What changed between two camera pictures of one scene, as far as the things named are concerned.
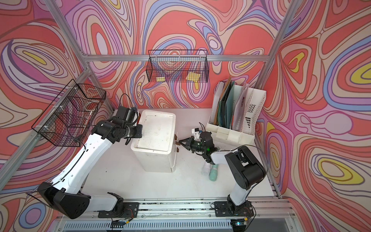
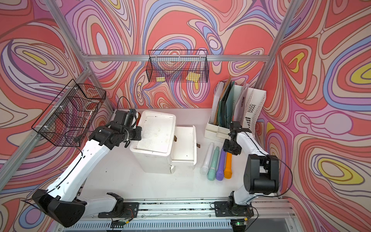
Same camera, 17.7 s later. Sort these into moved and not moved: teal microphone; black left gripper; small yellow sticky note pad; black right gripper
Moved: black right gripper
Not moved: black left gripper; small yellow sticky note pad; teal microphone
